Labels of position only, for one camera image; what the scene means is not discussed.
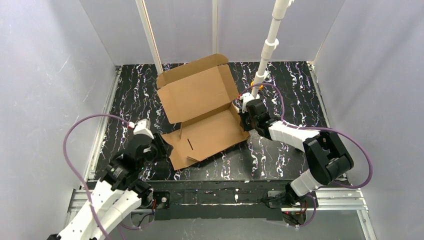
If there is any white PVC pipe frame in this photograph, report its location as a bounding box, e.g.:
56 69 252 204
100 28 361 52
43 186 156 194
211 0 296 100

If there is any brown cardboard box sheet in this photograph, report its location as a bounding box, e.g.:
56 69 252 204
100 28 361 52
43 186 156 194
156 53 250 170

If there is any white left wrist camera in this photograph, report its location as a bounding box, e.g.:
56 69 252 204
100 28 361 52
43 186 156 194
133 118 155 140

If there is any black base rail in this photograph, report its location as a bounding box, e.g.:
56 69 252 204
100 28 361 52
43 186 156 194
148 180 312 221

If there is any white wooden corner post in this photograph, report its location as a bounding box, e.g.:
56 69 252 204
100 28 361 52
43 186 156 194
135 0 163 75

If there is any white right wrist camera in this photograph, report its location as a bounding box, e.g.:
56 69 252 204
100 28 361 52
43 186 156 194
239 92 256 113

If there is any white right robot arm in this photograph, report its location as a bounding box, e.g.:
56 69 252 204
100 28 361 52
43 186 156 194
239 99 354 202

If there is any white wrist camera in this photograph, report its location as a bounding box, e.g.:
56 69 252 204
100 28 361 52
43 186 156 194
239 92 256 113
133 118 155 140

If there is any yellow tape measure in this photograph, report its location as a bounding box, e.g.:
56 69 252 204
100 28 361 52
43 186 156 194
250 81 264 91

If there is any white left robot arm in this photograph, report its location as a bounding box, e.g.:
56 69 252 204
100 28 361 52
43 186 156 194
48 133 173 240

